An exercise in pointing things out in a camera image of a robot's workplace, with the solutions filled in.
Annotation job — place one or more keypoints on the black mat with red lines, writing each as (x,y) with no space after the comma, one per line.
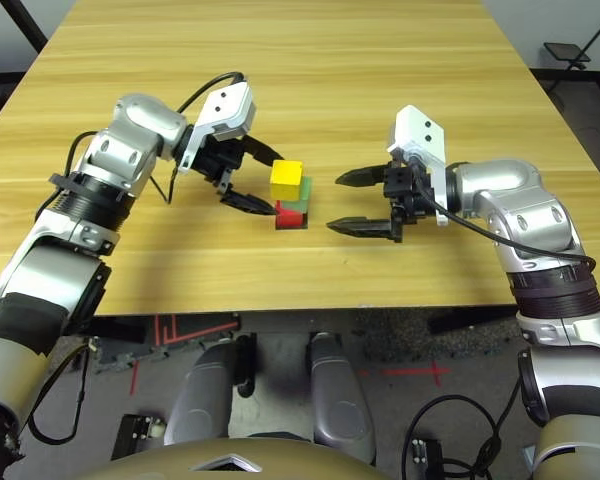
(200,330)

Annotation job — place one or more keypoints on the grey robot leg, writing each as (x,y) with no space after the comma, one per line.
(340,395)
(205,395)

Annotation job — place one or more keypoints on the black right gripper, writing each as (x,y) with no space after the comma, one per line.
(402,187)

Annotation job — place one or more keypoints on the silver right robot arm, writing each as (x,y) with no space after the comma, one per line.
(510,185)

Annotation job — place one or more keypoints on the yellow wooden block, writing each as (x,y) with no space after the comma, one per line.
(286,177)

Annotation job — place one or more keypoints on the black box with white connectors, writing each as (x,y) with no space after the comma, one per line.
(137,432)
(425,457)

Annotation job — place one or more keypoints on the red wooden block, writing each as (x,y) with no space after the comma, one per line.
(287,218)

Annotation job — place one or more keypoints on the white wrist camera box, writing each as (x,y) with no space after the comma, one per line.
(225,107)
(420,132)

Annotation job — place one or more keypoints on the black square marker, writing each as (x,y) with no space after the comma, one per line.
(307,224)

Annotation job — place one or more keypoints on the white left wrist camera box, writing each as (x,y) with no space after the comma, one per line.
(225,107)

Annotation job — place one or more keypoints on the black metal frame bar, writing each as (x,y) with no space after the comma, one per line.
(30,27)

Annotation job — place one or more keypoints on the black table foot bar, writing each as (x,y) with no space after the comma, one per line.
(120,330)
(470,321)

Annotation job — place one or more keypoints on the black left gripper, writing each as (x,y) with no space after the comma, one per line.
(215,160)

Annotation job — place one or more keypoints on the grey left robot leg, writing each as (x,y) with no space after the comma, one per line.
(205,395)

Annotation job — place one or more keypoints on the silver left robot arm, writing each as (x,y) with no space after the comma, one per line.
(130,130)

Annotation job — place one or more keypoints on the grey right robot leg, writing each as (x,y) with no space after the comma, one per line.
(340,395)

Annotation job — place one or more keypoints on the black tray stand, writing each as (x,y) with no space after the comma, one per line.
(565,51)

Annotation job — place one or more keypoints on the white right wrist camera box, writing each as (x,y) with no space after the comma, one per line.
(420,132)

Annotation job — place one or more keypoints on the green wooden block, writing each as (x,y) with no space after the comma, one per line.
(306,197)

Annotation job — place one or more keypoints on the olive robot torso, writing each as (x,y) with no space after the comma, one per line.
(180,465)

